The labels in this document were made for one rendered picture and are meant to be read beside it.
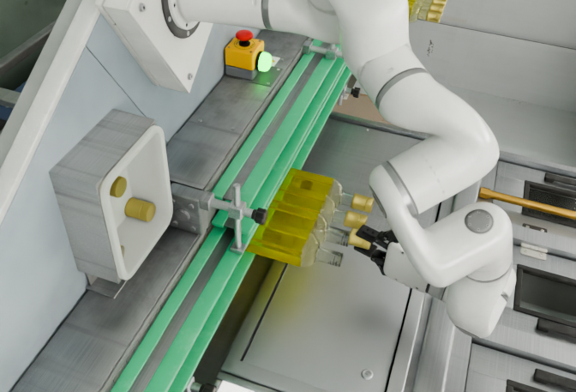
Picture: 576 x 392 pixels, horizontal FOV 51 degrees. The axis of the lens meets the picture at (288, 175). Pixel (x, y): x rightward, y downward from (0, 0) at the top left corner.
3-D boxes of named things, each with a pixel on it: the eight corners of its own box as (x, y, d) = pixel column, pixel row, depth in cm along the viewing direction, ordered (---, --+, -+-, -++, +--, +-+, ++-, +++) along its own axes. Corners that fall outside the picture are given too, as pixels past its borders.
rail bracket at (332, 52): (299, 55, 153) (350, 65, 150) (301, 28, 148) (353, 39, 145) (304, 47, 156) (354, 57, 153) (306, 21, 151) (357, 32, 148)
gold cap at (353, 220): (343, 229, 129) (363, 234, 128) (345, 217, 127) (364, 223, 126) (347, 218, 132) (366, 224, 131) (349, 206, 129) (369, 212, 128)
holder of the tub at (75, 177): (84, 290, 105) (123, 304, 103) (48, 171, 87) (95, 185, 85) (135, 224, 117) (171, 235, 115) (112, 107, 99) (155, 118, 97)
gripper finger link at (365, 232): (392, 240, 121) (363, 226, 124) (394, 230, 119) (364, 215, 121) (384, 250, 119) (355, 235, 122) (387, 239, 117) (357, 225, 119)
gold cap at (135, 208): (133, 214, 111) (154, 220, 110) (123, 217, 108) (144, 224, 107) (136, 196, 110) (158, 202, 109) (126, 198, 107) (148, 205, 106)
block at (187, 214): (168, 228, 117) (201, 238, 115) (163, 193, 110) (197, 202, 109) (177, 216, 119) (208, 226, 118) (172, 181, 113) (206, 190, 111)
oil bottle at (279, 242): (216, 244, 126) (314, 273, 121) (215, 224, 123) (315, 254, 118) (227, 226, 130) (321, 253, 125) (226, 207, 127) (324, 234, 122)
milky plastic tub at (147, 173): (80, 273, 101) (125, 287, 99) (50, 171, 86) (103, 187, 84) (133, 205, 114) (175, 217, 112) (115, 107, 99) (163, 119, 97)
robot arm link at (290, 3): (269, 46, 99) (365, 58, 94) (253, -16, 87) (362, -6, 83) (286, 3, 103) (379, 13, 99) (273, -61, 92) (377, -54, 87)
